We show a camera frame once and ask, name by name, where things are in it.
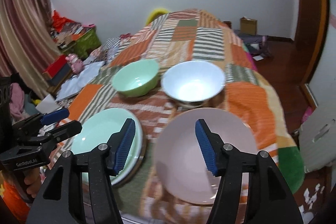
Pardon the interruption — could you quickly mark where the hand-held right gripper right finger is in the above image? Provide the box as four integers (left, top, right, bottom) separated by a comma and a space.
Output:
195, 119, 301, 224

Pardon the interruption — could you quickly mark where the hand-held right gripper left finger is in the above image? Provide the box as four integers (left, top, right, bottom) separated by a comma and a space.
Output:
25, 118, 137, 224

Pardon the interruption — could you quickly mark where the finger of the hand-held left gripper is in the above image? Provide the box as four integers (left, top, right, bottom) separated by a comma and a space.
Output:
16, 120, 82, 153
12, 109, 70, 140

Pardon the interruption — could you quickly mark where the pink bowl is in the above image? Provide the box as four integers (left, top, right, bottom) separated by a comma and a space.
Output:
153, 108, 258, 206

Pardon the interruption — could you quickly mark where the green plate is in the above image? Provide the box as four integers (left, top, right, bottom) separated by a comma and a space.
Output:
71, 108, 142, 185

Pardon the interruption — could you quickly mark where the green bowl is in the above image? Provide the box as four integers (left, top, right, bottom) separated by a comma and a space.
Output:
112, 59, 160, 97

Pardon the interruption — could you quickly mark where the white bowl with black spots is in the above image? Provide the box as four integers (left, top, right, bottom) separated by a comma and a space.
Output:
161, 61, 226, 109

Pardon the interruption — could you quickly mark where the person's left hand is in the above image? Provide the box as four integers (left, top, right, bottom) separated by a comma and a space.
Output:
24, 168, 42, 199

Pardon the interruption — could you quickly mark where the white card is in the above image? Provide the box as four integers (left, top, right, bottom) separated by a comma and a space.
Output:
35, 95, 61, 114

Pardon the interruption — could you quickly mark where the grey box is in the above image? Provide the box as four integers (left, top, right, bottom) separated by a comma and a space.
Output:
47, 64, 72, 86

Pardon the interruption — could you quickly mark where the pink garment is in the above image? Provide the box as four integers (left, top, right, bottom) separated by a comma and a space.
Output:
9, 82, 27, 114

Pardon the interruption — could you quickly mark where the white cloth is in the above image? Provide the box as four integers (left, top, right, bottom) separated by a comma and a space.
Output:
56, 61, 105, 101

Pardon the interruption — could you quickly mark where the red box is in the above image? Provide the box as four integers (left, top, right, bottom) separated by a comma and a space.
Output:
42, 55, 70, 76

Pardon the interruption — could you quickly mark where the pink rabbit toy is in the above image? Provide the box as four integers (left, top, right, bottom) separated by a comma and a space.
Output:
66, 54, 84, 73

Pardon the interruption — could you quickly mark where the green storage box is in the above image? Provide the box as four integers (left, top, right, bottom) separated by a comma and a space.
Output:
71, 27, 102, 60

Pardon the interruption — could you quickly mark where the checkered patchwork quilt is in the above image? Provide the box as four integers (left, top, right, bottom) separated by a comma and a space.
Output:
91, 34, 134, 67

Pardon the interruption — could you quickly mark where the red plastic bag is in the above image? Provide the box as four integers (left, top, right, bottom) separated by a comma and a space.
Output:
51, 10, 75, 30

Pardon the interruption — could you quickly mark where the striped curtain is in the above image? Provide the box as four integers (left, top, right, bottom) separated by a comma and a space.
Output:
0, 0, 62, 98

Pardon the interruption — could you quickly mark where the white bedside cabinet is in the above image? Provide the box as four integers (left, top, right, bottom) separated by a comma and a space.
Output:
299, 106, 336, 174

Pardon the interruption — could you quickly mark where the striped patchwork blanket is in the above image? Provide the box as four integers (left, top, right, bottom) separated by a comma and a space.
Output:
39, 9, 305, 216

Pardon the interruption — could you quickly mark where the purple cloth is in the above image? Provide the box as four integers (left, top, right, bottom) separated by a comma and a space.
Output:
235, 34, 271, 58

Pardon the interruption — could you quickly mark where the cardboard box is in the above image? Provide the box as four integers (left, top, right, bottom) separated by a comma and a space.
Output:
239, 17, 258, 36

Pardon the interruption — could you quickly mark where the yellow foam tube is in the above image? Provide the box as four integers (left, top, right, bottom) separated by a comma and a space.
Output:
146, 7, 168, 24

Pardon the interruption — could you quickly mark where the wooden door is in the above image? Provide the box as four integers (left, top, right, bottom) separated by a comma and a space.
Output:
289, 0, 328, 88

